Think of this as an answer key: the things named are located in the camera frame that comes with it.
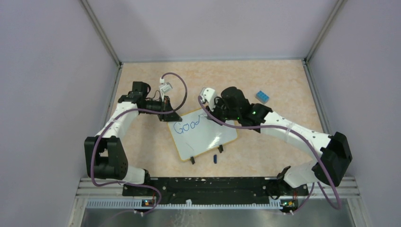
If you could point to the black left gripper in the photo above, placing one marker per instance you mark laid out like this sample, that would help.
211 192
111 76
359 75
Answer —
169 117

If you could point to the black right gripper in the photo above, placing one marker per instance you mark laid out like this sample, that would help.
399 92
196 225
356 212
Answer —
218 101

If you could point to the yellow framed whiteboard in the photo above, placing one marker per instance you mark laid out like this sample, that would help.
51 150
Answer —
196 134

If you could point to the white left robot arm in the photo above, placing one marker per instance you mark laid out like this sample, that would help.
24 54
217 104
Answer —
104 152

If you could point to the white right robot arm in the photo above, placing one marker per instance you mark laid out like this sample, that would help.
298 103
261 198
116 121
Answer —
330 154

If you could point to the light blue toy brick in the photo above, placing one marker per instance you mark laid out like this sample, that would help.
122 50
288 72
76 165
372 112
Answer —
262 97

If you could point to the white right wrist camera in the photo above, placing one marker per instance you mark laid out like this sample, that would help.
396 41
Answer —
208 95

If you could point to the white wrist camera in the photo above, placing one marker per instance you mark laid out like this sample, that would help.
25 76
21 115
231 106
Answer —
208 95
164 88

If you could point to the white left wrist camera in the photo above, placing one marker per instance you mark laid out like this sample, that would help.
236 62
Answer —
164 88

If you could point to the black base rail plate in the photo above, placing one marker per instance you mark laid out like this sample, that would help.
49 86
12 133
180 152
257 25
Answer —
215 190

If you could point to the white slotted cable duct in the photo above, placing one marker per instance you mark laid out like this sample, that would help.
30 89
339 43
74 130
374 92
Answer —
138 204

